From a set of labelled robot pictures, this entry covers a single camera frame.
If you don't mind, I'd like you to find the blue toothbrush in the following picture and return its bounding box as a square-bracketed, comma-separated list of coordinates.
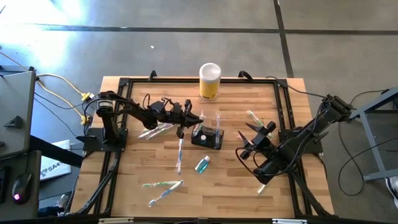
[147, 179, 184, 208]
[175, 136, 185, 175]
[213, 112, 222, 149]

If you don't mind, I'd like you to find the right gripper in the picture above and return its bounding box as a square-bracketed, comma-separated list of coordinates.
[237, 121, 277, 155]

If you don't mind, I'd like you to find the black desk bar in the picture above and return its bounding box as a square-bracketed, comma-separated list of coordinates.
[29, 135, 85, 169]

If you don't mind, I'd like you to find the small black bracket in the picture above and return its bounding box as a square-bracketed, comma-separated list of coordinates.
[3, 115, 24, 129]

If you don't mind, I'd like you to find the yellow canister with white lid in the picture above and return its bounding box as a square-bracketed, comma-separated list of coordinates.
[198, 62, 222, 101]

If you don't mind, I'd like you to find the orange toothbrush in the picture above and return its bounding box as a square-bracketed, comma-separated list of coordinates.
[138, 123, 170, 139]

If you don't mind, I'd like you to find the dark grey desk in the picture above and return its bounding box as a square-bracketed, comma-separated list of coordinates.
[0, 151, 42, 220]

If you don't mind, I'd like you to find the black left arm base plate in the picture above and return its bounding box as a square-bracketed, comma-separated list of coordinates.
[76, 126, 129, 153]

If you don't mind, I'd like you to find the silver edge bracket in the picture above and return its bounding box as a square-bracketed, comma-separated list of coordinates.
[272, 218, 308, 224]
[98, 217, 134, 224]

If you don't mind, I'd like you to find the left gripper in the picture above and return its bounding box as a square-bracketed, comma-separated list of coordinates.
[161, 99, 205, 139]

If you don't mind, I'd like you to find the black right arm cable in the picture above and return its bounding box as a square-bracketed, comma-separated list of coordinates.
[266, 75, 329, 100]

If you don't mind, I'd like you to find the black computer mouse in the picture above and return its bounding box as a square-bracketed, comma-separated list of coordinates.
[11, 172, 32, 205]

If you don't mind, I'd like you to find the person's shoe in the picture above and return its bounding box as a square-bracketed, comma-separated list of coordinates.
[385, 175, 398, 209]

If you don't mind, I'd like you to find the grey metal stand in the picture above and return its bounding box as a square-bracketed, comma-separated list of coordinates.
[345, 86, 398, 183]

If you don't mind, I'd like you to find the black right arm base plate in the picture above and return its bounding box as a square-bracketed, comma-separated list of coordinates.
[278, 127, 324, 156]

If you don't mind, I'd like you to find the yellow cable with plug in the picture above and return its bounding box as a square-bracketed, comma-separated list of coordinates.
[35, 73, 94, 101]
[0, 51, 91, 126]

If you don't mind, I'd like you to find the black wire caddy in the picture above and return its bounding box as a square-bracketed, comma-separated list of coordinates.
[190, 126, 225, 151]

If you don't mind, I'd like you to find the grey side table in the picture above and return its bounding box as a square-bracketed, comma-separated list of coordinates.
[0, 70, 37, 159]

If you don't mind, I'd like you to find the white printed box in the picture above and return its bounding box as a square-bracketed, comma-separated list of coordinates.
[39, 139, 73, 182]

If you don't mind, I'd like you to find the black aluminium table frame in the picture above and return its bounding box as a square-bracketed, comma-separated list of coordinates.
[74, 77, 335, 218]

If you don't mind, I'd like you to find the black floor cable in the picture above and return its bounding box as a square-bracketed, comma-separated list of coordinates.
[337, 136, 398, 197]

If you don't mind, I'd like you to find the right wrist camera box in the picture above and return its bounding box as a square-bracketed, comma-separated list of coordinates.
[239, 149, 254, 162]

